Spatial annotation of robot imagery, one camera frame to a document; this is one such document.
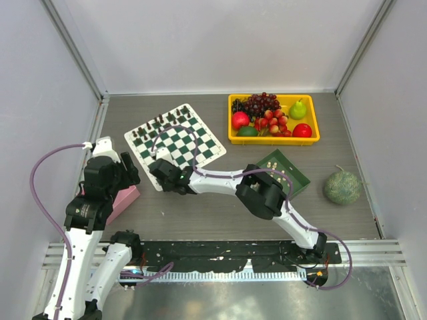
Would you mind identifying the green white chess board mat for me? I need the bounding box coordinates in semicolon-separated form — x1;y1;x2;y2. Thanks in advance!
124;103;226;191

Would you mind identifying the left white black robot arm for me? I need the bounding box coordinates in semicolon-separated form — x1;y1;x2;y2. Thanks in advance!
35;152;143;319

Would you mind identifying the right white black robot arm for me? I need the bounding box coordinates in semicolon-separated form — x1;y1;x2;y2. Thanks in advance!
149;159;327;263

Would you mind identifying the pink box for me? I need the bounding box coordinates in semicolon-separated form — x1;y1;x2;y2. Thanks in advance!
66;185;140;231

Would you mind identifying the green lime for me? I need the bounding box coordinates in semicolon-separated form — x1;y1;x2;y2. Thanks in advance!
236;126;259;137

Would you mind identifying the red apple left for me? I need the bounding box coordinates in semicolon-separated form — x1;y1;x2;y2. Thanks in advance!
231;111;250;131

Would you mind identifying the red apple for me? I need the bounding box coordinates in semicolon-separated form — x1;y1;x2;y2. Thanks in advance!
292;123;312;138
231;111;250;131

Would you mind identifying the black grape bunch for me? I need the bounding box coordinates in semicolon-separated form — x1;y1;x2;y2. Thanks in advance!
232;99;246;114

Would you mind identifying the dark green piece tray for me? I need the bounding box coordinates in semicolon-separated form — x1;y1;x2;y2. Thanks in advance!
256;149;311;200

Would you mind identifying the dark purple grape bunch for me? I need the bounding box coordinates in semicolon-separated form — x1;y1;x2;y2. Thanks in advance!
242;92;281;117

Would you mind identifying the red cherry bunch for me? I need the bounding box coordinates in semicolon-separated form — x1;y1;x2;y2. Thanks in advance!
254;109;292;137

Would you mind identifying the yellow plastic fruit tray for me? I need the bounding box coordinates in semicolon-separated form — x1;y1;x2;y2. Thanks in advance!
228;92;320;145

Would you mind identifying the red apple right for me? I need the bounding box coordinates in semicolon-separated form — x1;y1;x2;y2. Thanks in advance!
292;123;312;138

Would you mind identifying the green pear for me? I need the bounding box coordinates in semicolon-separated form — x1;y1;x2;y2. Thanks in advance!
289;99;307;120

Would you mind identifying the green netted melon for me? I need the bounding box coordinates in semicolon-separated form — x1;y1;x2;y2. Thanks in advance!
323;165;369;205

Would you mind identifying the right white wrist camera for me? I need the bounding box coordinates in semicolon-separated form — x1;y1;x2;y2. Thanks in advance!
149;147;173;163

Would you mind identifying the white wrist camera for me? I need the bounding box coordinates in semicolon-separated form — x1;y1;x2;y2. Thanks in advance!
149;147;173;163
82;136;120;163

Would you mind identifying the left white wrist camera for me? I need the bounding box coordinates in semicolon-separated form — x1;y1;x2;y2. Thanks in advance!
82;136;120;163

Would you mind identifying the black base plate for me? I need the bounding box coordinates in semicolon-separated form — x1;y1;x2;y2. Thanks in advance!
130;241;342;273

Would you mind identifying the white slotted cable duct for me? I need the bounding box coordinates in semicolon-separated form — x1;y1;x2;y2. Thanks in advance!
58;269;308;283

